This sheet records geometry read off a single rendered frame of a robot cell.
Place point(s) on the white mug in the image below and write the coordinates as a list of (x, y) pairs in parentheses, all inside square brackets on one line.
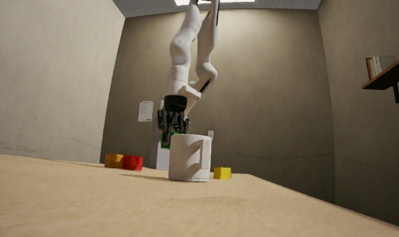
[(189, 159)]

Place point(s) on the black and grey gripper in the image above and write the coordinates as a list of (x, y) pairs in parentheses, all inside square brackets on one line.
[(173, 115)]

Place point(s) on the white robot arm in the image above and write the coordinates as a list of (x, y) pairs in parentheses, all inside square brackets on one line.
[(206, 32)]

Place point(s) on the red cube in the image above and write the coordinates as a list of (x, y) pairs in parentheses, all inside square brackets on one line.
[(131, 162)]

